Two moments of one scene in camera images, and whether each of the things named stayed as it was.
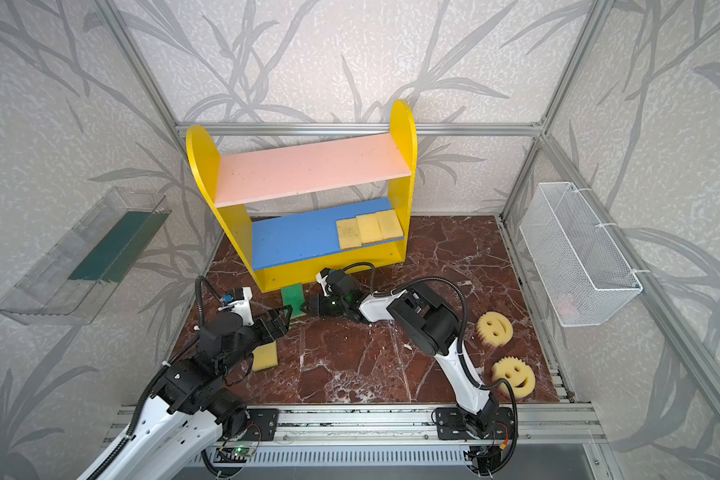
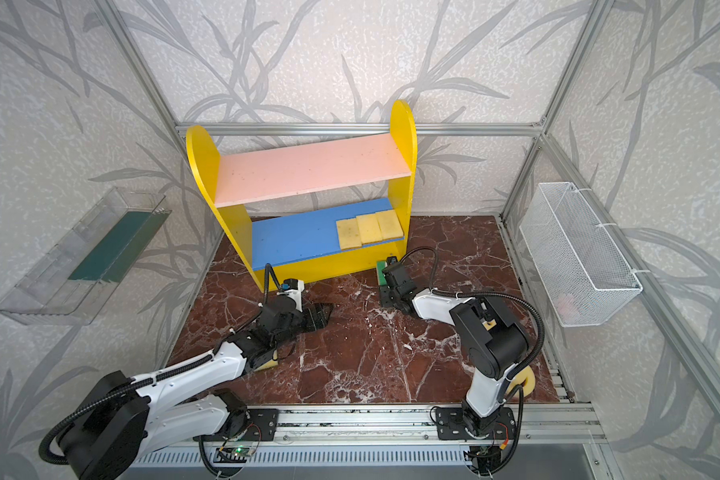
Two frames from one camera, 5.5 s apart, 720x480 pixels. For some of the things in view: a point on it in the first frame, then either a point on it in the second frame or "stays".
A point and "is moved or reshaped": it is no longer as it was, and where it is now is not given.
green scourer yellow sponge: x=293 y=296 is moved or reshaped
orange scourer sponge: x=348 y=234 stays
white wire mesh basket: x=586 y=279 stays
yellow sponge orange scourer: x=389 y=225 stays
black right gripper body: x=322 y=303 → x=393 y=285
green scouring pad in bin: x=115 y=253 stays
